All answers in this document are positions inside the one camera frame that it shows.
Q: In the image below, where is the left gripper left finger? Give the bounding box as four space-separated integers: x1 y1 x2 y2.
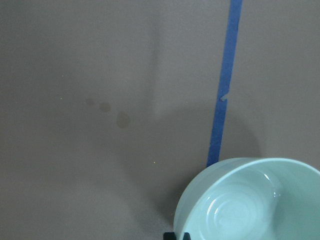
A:
163 232 176 240

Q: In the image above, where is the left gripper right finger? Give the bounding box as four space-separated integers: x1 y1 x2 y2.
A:
182 232 191 240

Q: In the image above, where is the mint green ceramic bowl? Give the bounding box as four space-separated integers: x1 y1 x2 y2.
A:
173 157 320 240

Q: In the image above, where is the brown paper table cover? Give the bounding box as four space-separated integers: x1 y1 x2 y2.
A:
0 0 320 240

